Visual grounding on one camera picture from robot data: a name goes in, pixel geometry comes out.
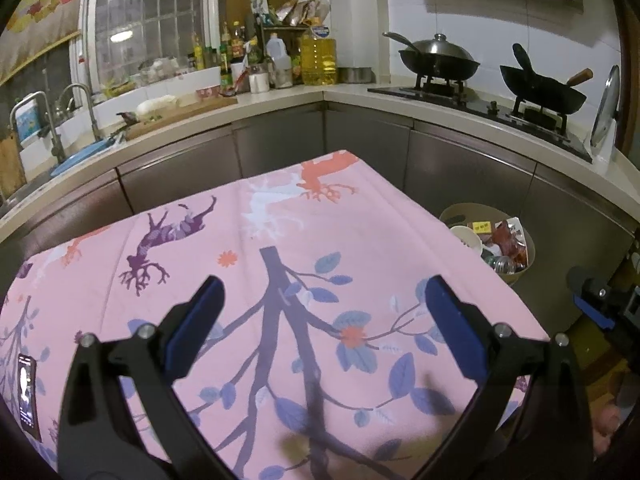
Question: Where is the steel kitchen counter cabinet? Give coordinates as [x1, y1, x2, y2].
[0, 102, 640, 281]

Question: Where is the white radish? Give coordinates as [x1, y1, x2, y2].
[135, 95, 180, 115]

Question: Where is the black wok with steel lid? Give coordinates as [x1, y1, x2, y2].
[382, 31, 481, 81]

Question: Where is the black wok with wooden handle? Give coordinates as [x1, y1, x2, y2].
[499, 42, 594, 114]

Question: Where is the wooden cutting board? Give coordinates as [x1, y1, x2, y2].
[124, 95, 239, 137]

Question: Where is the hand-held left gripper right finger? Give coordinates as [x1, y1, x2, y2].
[415, 274, 596, 480]

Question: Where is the white plastic jug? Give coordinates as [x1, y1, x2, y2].
[265, 33, 294, 89]

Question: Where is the red snack wrapper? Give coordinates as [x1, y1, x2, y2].
[487, 217, 529, 268]

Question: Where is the steel bowl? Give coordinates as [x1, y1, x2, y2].
[338, 65, 375, 85]

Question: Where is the glass pot lid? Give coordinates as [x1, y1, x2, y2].
[589, 64, 621, 149]

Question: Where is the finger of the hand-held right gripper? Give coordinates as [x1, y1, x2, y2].
[566, 266, 618, 331]

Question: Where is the barred kitchen window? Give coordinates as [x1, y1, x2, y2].
[82, 0, 221, 86]

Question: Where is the blue tray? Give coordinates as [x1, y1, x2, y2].
[50, 138, 111, 177]

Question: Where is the beige waste bin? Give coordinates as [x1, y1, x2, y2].
[439, 202, 536, 288]

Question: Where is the colourful wall poster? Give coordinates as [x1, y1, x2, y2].
[0, 0, 88, 86]

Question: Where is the black gas stove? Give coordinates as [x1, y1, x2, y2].
[367, 82, 597, 164]

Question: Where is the pink printed tablecloth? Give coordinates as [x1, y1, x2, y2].
[0, 149, 551, 480]

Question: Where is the small wooden board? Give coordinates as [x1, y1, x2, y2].
[0, 129, 27, 202]

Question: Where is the black smartphone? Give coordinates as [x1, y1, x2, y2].
[16, 353, 43, 442]

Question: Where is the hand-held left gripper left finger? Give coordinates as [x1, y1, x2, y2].
[57, 275, 236, 480]

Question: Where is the steel kitchen faucet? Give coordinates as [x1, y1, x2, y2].
[10, 91, 67, 164]
[56, 83, 102, 142]

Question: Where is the yellow cooking oil bottle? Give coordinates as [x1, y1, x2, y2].
[300, 27, 339, 86]

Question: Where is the clear bottle with green label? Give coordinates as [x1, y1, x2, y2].
[486, 255, 517, 275]

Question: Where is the rack of seasoning packets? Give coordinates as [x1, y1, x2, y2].
[251, 0, 332, 28]

